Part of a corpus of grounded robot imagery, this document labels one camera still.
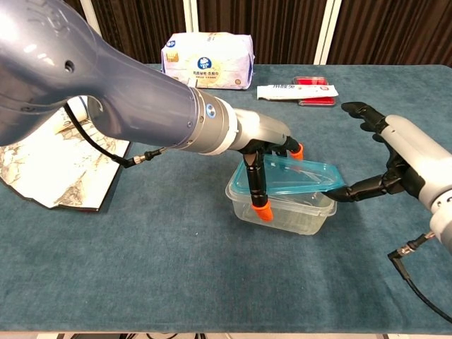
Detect dark slatted partition screen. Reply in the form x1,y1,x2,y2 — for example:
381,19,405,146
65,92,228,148
63,0,452,66

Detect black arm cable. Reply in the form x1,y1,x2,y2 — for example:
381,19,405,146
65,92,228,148
387,231,452,324
63,102,167,169

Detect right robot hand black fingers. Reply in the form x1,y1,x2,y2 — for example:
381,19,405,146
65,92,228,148
326,101,452,213

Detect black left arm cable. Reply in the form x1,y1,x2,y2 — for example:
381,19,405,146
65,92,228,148
63,102,167,169

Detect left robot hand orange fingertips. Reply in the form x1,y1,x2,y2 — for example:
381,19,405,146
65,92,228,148
232,108,305,222

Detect paper folding fan red ribs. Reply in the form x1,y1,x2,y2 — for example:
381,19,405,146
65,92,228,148
0,97,132,213

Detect teal tablecloth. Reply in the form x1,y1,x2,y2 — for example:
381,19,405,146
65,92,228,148
0,63,452,335

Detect teal plastic lid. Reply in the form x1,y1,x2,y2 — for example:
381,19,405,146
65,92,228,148
231,153,347,197

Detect white tissue pack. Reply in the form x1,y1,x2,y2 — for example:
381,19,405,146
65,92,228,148
160,31,256,91

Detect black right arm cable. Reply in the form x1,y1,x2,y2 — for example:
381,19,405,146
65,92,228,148
387,231,452,324

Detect white red toothpaste tube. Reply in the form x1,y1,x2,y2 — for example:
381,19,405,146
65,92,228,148
256,83,339,102

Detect red flat plastic case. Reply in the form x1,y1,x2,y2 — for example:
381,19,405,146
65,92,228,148
292,76,337,107

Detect clear blue plastic tray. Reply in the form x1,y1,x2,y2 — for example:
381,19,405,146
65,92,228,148
225,169,338,236

